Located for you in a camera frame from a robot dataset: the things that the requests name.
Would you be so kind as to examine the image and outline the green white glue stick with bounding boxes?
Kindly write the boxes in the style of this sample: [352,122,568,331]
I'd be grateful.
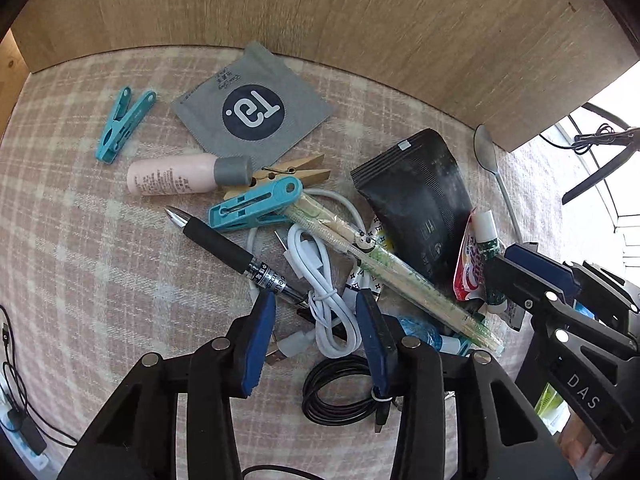
[472,209,508,314]

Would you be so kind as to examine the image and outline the white usb cable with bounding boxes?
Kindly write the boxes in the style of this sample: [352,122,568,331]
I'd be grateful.
[246,187,371,366]

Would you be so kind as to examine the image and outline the right hand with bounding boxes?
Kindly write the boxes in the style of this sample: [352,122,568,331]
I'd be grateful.
[558,412,612,479]

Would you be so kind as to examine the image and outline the red white coffee sachet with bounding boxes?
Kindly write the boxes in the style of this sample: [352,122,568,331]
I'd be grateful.
[452,214,486,301]

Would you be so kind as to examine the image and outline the blue small spray bottle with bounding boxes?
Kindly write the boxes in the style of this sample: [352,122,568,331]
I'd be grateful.
[398,316,462,356]

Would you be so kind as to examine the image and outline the black foil pouch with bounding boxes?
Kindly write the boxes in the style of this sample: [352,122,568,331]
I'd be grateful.
[350,129,472,299]

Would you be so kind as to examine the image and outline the metal spoon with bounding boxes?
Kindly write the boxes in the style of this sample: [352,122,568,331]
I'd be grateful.
[473,124,524,243]

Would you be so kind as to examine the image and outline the pink checked tablecloth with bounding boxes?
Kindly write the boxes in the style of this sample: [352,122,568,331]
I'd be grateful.
[1,48,562,436]

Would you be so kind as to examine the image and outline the black gel pen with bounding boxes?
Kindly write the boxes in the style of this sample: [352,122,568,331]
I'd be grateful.
[165,206,308,308]

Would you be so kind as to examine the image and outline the chopsticks in paper sleeve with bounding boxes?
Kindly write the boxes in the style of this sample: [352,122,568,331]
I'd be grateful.
[284,190,503,353]

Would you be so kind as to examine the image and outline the wooden clothespin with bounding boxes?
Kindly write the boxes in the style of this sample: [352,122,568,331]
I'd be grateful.
[224,154,331,200]

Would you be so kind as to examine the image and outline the teal clothespin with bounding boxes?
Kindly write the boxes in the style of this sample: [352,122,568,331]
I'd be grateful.
[207,176,303,232]
[94,87,157,165]

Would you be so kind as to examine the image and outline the pink small bottle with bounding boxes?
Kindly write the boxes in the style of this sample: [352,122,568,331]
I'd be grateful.
[127,153,254,196]

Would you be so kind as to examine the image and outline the grey round-logo sachet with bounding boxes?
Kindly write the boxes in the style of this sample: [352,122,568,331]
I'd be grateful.
[171,42,332,169]

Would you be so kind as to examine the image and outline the black cables beside table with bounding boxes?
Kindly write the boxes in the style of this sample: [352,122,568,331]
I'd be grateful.
[0,303,79,461]

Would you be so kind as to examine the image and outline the ring light black cable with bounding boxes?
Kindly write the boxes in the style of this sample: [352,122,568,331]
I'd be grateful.
[538,102,633,156]

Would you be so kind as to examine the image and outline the coiled black cable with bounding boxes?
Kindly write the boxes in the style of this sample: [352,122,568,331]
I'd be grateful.
[300,353,402,434]

